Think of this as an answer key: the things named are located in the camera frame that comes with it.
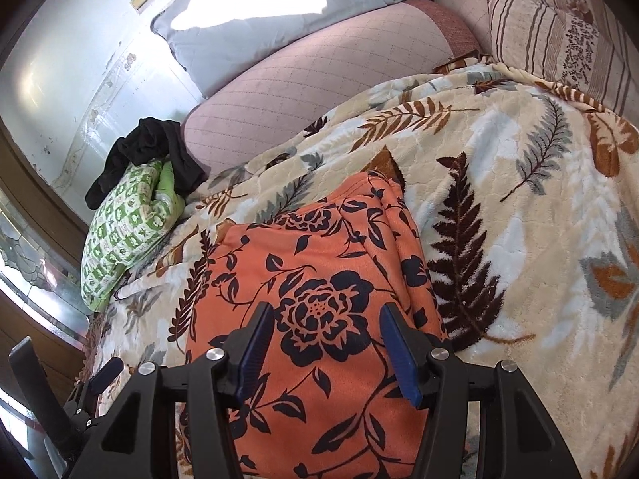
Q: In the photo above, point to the grey pillow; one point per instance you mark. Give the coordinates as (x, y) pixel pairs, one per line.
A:
(259, 25)

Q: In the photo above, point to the orange floral garment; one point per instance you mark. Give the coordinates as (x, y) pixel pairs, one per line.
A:
(319, 259)

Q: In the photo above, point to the patterned glass panel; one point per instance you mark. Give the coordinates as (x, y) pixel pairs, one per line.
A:
(35, 269)

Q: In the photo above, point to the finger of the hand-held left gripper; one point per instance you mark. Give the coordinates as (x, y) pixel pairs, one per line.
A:
(107, 371)
(37, 389)

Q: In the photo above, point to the pink quilted bolster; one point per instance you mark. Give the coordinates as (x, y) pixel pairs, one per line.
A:
(309, 95)

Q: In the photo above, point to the cream leaf-print blanket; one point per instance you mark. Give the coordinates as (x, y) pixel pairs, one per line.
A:
(514, 184)

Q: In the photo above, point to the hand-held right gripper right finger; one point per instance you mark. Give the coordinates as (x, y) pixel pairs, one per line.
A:
(399, 349)

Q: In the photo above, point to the brown wooden frame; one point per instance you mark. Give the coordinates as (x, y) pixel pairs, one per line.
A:
(30, 184)

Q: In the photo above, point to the black cloth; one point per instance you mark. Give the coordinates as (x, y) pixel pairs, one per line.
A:
(150, 144)

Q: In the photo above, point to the green patterned pillow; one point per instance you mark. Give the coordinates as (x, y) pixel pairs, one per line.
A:
(127, 224)

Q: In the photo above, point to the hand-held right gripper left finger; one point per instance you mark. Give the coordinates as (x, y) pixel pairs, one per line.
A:
(254, 347)

